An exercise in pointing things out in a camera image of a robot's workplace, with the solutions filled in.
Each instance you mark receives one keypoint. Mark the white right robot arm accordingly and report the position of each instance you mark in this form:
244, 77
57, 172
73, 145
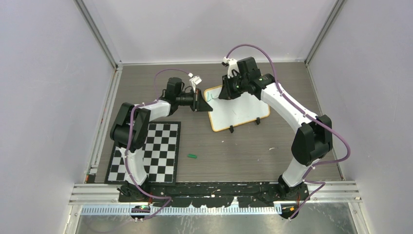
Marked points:
312, 139

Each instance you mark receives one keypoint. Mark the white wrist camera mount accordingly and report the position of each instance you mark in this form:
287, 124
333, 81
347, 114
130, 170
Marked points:
194, 80
232, 66

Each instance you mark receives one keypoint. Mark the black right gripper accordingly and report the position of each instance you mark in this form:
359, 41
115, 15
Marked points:
233, 95

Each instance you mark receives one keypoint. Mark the aluminium front rail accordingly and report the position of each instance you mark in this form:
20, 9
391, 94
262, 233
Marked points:
103, 199

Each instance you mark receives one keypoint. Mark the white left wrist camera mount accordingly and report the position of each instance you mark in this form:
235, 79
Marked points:
194, 80

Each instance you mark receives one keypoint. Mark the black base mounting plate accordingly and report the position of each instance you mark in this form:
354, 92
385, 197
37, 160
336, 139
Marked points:
213, 194

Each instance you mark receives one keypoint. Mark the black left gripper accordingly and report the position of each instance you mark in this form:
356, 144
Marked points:
202, 106

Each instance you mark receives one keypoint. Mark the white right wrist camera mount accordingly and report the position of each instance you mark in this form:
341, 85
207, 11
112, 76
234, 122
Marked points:
232, 66

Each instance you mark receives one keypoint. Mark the black white chessboard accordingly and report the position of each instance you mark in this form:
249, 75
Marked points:
160, 155

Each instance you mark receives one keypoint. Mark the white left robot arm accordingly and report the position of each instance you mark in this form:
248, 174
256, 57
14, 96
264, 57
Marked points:
130, 128

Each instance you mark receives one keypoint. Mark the yellow framed whiteboard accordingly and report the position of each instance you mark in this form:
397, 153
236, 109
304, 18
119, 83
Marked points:
231, 113

